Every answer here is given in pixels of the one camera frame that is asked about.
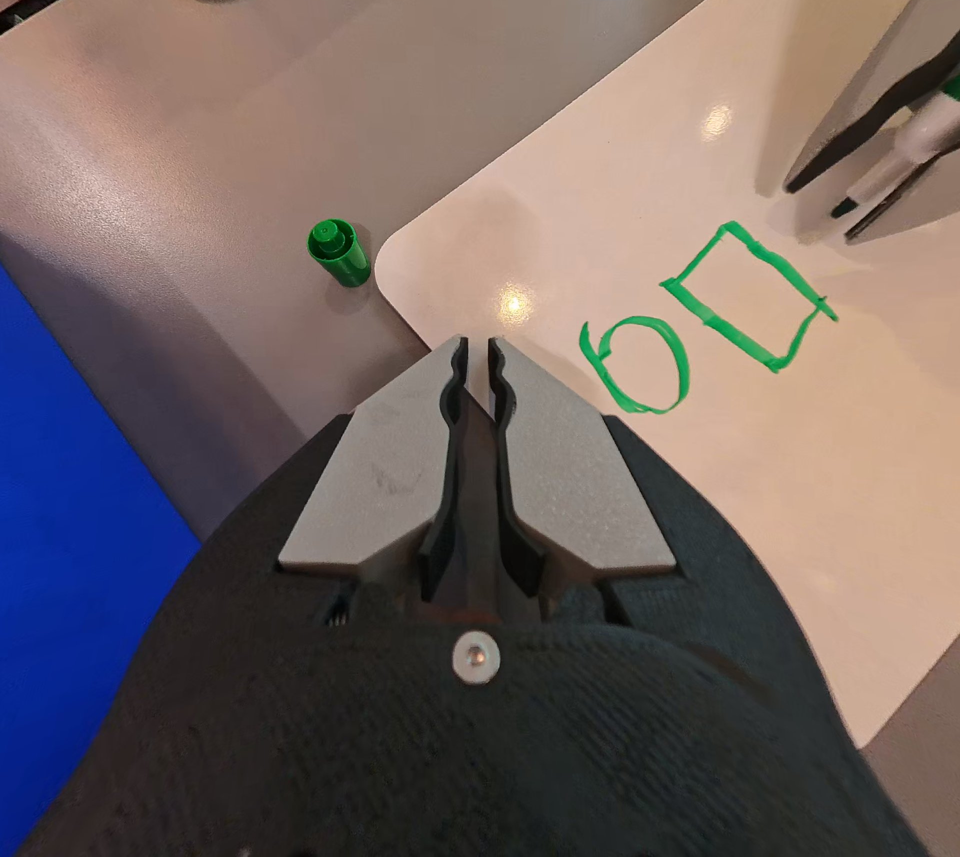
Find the green marker cap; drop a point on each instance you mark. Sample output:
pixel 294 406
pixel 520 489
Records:
pixel 341 257

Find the blue plastic bin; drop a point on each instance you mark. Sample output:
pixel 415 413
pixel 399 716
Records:
pixel 67 572

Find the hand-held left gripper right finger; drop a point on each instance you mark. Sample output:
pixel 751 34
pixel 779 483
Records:
pixel 577 489

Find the white whiteboard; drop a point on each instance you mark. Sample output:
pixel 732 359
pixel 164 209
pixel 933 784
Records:
pixel 675 159

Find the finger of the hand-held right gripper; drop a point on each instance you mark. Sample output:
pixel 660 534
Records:
pixel 930 204
pixel 900 62

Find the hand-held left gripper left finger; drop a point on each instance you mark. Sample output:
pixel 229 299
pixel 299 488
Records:
pixel 375 482

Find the white green whiteboard marker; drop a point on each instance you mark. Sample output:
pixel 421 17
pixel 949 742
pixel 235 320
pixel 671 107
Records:
pixel 926 131

